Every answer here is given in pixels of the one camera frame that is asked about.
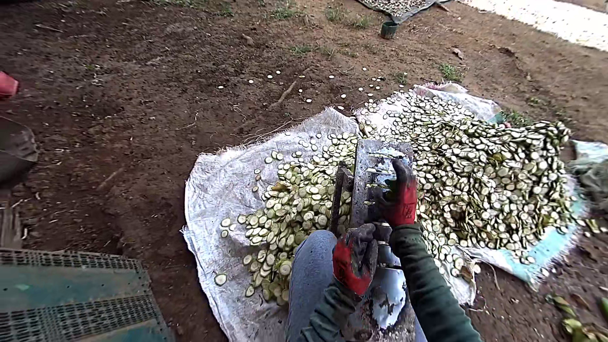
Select person's left hand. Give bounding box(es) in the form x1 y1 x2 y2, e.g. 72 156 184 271
332 223 379 297

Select person's right hand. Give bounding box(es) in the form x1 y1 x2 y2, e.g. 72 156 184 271
373 159 419 228

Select person's right forearm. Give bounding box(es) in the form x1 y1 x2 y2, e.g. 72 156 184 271
389 223 483 342

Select person's left forearm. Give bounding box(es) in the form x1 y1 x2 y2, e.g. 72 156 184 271
298 278 363 342

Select dark narrow bar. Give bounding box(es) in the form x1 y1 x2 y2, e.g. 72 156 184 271
329 164 354 236

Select metal slicing board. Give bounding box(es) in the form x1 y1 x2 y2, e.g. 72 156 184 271
340 139 419 342

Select person's legs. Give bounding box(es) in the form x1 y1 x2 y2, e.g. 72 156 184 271
286 230 428 342

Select heap of pale vegetable slices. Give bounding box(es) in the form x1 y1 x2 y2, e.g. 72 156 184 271
220 132 359 307

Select scattered small white slices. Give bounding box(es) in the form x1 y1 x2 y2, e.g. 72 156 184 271
217 67 386 111

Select pile of vegetable slices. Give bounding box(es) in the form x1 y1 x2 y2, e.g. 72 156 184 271
356 90 576 278

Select white woven sheet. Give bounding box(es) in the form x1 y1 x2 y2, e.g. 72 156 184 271
181 107 477 342

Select dark sheet with dried slices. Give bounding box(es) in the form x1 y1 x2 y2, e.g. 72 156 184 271
356 0 452 24

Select white and turquoise sheet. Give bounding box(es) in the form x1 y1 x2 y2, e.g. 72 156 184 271
354 83 591 291

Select greyish green net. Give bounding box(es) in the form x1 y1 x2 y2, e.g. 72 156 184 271
567 140 608 212

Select bright white sheet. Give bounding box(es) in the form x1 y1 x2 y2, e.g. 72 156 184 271
457 0 608 52

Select pile of green peels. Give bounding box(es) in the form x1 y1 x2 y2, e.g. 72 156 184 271
545 294 608 342

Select green perforated plastic crate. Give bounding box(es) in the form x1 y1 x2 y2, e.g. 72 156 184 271
0 248 175 342

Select weathered wooden piece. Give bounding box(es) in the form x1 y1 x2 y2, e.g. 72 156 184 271
0 191 23 250

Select dark grey bag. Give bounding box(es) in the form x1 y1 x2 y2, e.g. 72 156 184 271
0 116 39 187

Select red plastic object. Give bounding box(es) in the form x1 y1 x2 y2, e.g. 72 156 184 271
0 71 20 99

